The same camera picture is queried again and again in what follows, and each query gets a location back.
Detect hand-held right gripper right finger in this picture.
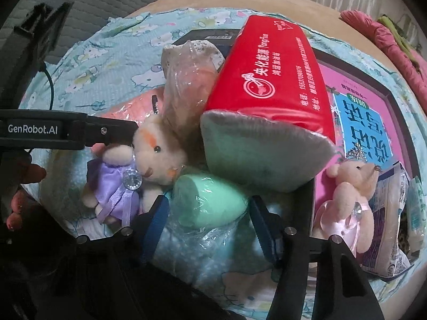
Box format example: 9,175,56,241
248,196,384,320

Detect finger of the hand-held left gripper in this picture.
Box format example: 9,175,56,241
84,119,139,148

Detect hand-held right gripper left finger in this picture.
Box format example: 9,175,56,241
67,194,171,320

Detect purple dress teddy bear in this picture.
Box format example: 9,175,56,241
82,108,189,230

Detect mint green towel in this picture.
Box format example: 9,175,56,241
165,169,251,237

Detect pink dress teddy bear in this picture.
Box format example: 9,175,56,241
312,143,381,254

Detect white blue packet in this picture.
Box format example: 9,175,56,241
369,162,412,279

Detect leopard print scrunchie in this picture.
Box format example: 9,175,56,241
398,213,417,261

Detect red tissue pack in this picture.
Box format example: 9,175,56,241
200,15,337,194

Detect mint green tissue pack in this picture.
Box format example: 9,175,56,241
405,177,426,252

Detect dark-edged pink box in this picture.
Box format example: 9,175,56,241
310,48,422,241

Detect person's left hand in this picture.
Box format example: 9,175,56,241
5,151,47,232

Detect pink wrapped towel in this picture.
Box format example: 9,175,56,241
97,93,167,124

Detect light blue cat print blanket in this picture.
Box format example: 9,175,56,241
20,5,427,320

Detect clear plastic bagged cloth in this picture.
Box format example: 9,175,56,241
161,39,227,164

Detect black box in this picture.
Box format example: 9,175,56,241
173,28,242,55

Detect pink quilt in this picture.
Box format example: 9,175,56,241
340,9,427,99

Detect bed with beige sheet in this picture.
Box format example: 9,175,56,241
125,0,427,114

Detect green cloth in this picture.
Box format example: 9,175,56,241
380,15,427,41

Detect black cable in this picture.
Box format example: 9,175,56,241
38,61,54,111

